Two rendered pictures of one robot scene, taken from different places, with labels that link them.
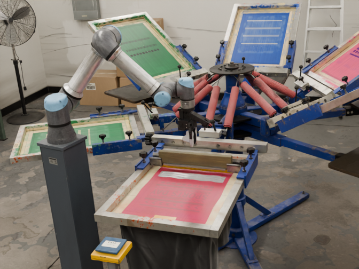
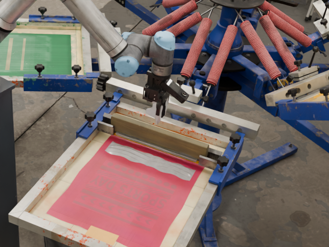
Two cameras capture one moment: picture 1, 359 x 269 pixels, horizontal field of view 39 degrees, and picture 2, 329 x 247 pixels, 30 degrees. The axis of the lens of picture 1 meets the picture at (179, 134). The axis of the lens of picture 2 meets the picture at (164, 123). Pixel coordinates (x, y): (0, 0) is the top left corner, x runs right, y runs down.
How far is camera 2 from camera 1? 0.66 m
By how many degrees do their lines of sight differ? 15
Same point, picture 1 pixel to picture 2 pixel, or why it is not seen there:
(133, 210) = (63, 210)
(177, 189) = (127, 182)
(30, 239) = not seen: outside the picture
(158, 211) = (97, 219)
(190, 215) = (138, 236)
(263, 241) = (228, 208)
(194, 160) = (157, 139)
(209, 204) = (166, 219)
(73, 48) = not seen: outside the picture
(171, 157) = (128, 128)
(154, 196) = (95, 188)
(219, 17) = not seen: outside the picture
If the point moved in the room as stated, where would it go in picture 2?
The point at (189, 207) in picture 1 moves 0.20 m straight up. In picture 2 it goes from (139, 219) to (144, 176)
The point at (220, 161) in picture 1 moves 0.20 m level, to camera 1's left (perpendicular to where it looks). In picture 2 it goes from (191, 149) to (140, 144)
